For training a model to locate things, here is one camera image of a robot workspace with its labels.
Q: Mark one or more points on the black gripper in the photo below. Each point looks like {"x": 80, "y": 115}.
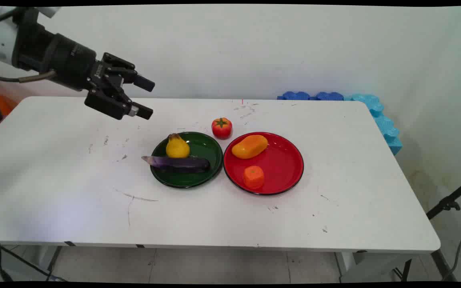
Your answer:
{"x": 72, "y": 64}

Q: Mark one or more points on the purple toy eggplant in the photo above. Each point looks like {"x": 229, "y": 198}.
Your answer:
{"x": 182, "y": 163}

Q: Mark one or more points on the yellow toy pear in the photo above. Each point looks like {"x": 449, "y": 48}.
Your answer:
{"x": 177, "y": 148}

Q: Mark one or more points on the orange object behind table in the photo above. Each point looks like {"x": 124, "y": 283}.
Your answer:
{"x": 4, "y": 103}

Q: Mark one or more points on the red toy tomato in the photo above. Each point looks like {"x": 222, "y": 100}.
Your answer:
{"x": 221, "y": 128}

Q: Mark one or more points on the green plate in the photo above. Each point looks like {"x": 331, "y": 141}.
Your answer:
{"x": 204, "y": 168}

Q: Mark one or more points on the orange toy mango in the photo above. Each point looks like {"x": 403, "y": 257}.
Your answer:
{"x": 249, "y": 146}

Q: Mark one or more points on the small orange toy tangerine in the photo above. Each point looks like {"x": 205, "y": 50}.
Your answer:
{"x": 253, "y": 176}

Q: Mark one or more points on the dark blue foam tile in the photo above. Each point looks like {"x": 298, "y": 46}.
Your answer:
{"x": 329, "y": 96}
{"x": 294, "y": 95}

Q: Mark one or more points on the black folding table leg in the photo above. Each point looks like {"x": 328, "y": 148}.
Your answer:
{"x": 53, "y": 260}
{"x": 438, "y": 264}

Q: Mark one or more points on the red plate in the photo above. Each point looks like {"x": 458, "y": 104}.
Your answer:
{"x": 280, "y": 164}

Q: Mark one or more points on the light blue foam tile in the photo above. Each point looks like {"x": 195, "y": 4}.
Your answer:
{"x": 382, "y": 120}

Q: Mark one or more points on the black tripod stand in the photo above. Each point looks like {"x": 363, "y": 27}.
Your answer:
{"x": 448, "y": 203}

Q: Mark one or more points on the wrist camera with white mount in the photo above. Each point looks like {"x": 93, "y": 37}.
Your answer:
{"x": 48, "y": 11}

